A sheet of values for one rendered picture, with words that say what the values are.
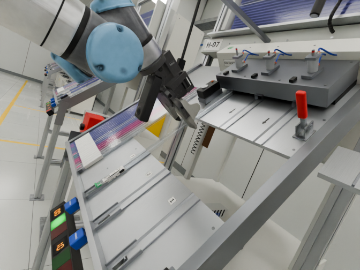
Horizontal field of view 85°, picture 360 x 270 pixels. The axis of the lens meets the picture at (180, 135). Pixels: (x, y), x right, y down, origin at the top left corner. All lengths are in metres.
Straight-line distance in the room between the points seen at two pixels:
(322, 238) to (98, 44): 0.66
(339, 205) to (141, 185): 0.50
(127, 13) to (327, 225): 0.69
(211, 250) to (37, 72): 8.83
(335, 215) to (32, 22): 0.71
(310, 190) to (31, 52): 8.73
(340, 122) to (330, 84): 0.08
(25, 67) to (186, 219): 8.77
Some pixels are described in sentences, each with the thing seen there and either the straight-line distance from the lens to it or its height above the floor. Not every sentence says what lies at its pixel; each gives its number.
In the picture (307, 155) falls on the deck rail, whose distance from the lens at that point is 0.42.
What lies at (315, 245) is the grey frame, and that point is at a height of 0.79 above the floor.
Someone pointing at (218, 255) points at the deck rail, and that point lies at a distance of 0.34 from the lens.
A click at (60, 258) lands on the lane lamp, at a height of 0.65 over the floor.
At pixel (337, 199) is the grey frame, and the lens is 0.68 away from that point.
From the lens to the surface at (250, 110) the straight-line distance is 0.57.
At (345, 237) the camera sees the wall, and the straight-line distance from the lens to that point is 2.17.
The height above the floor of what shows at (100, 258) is 0.73.
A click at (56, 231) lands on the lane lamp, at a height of 0.65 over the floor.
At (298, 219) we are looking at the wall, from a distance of 2.25.
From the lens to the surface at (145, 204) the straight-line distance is 0.43.
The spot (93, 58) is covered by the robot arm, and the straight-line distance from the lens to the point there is 0.27.
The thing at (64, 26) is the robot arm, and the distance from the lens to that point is 0.29.
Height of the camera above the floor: 1.01
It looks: 8 degrees down
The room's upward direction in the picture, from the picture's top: 21 degrees clockwise
